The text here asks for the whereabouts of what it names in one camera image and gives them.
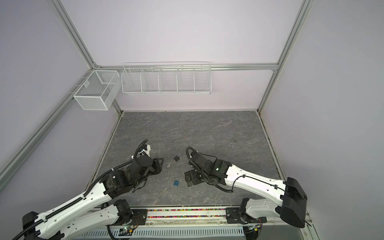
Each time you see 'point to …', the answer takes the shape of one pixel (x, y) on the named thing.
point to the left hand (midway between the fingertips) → (161, 162)
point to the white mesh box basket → (99, 90)
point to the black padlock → (177, 157)
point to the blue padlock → (176, 182)
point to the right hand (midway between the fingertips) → (192, 177)
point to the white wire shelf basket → (167, 77)
